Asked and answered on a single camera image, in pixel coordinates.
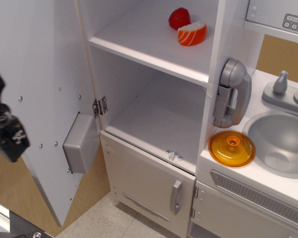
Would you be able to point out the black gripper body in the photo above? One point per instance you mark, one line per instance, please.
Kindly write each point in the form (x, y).
(13, 138)

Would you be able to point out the white fridge door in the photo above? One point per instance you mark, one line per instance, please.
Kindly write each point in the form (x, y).
(43, 62)

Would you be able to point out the white fridge shelf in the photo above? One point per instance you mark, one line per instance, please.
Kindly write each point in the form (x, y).
(143, 35)

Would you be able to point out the grey dispenser box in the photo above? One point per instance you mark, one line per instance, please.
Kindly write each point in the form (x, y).
(81, 143)

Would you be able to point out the metal door hinge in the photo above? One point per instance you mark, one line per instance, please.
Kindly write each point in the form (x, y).
(100, 106)

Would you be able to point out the white lower freezer door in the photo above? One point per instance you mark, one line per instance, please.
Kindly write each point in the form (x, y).
(144, 182)

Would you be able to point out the white door latch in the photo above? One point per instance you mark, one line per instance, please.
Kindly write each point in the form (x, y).
(173, 156)

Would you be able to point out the white toy kitchen cabinet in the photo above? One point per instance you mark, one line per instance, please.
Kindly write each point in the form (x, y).
(194, 136)

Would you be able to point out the orange salmon sushi toy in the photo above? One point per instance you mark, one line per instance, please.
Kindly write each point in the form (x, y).
(192, 34)

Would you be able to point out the red toy strawberry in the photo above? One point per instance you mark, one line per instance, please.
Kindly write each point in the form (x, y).
(179, 18)

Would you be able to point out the orange transparent pot lid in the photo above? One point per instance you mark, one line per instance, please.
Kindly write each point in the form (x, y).
(232, 149)

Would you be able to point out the white oven door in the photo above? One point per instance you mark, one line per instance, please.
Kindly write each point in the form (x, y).
(217, 215)

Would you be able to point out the grey toy telephone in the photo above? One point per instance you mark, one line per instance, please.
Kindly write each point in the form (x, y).
(233, 95)

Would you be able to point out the grey toy sink basin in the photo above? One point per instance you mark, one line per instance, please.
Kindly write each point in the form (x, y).
(275, 135)

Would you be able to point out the grey toy faucet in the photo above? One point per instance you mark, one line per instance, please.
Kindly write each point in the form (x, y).
(279, 93)

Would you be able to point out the grey oven vent panel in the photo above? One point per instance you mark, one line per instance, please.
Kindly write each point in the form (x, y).
(256, 197)

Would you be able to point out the toy microwave with keypad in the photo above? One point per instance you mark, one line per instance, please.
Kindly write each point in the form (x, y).
(279, 15)

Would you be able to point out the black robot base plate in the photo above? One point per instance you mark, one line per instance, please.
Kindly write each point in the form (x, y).
(21, 227)

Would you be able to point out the grey freezer door handle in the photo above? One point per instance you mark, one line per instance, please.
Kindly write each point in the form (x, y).
(174, 206)

